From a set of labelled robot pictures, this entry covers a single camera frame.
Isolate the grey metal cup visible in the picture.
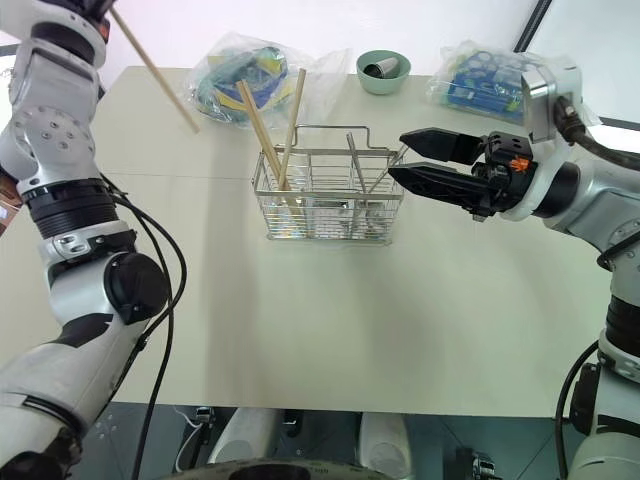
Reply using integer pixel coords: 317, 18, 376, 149
363, 56, 401, 80

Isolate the green bowl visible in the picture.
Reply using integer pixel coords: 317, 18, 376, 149
355, 48, 413, 96

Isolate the silver wire basket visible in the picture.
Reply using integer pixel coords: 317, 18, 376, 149
249, 124, 404, 244

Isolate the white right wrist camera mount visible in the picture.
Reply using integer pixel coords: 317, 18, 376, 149
499, 53, 585, 222

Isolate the wooden chopstick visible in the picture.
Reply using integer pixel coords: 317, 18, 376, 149
234, 79, 286, 194
108, 6, 201, 135
241, 78, 294, 194

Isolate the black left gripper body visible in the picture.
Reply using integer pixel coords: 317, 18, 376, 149
74, 0, 114, 47

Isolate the white rounded shell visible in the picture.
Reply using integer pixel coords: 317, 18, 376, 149
358, 412, 412, 480

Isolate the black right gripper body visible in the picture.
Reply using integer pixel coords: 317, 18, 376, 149
469, 130, 540, 222

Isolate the white cable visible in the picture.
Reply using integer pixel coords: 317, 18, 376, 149
172, 405, 207, 474

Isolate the clear bag with blue-yellow items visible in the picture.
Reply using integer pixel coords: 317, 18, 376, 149
185, 31, 354, 132

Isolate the clear bag with blue box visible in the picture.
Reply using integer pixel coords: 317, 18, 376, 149
426, 38, 526, 126

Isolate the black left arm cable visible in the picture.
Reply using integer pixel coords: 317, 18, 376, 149
99, 172, 190, 476
110, 194, 176, 480

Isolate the thick black right wrist cable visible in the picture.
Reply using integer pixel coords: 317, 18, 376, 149
554, 94, 640, 169

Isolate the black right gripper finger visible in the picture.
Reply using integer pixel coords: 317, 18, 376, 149
386, 162, 497, 215
398, 127, 483, 166

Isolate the dark window frame strip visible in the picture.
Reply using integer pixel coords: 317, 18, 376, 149
512, 0, 554, 54

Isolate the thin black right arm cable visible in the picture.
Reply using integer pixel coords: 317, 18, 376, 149
552, 343, 602, 480

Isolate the metal spoon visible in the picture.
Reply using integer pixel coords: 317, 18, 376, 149
364, 147, 404, 196
346, 131, 374, 236

